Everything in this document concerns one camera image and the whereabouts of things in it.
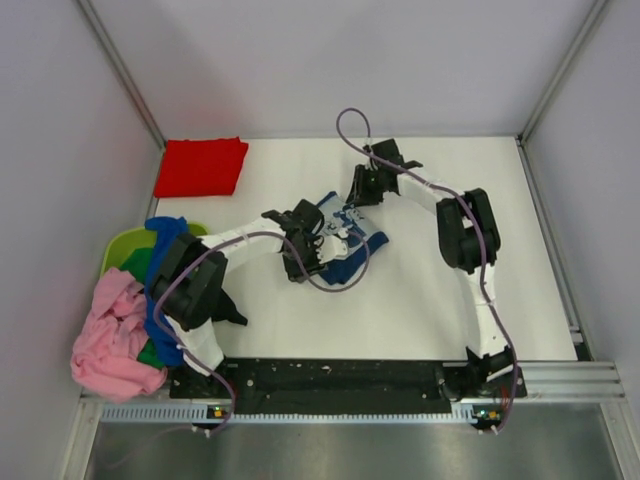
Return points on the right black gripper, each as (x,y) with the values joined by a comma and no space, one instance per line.
(359,195)

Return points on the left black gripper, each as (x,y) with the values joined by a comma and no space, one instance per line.
(314,242)

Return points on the navy blue t shirt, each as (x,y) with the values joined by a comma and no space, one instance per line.
(364,238)

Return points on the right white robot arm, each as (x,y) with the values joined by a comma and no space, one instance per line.
(468,241)

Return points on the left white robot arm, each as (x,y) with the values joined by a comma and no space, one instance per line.
(188,286)

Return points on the folded red t shirt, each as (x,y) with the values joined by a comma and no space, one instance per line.
(199,168)

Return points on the black t shirt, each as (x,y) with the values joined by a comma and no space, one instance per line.
(226,310)

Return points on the bright blue t shirt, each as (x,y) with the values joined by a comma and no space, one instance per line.
(166,230)

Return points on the green t shirt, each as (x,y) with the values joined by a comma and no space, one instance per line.
(137,264)

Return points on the green plastic basket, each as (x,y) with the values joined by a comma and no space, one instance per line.
(123,244)

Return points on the pink t shirt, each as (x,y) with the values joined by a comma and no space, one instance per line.
(104,357)

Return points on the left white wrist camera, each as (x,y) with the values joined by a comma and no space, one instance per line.
(332,247)

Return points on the right aluminium frame post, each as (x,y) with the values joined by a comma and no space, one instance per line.
(589,26)

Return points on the aluminium frame post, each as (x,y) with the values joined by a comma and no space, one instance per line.
(589,26)
(121,71)

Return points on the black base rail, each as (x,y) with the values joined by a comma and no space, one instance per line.
(340,387)

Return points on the grey slotted cable duct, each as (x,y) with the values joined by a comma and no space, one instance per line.
(140,413)

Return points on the left aluminium frame post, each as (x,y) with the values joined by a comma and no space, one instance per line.
(121,71)

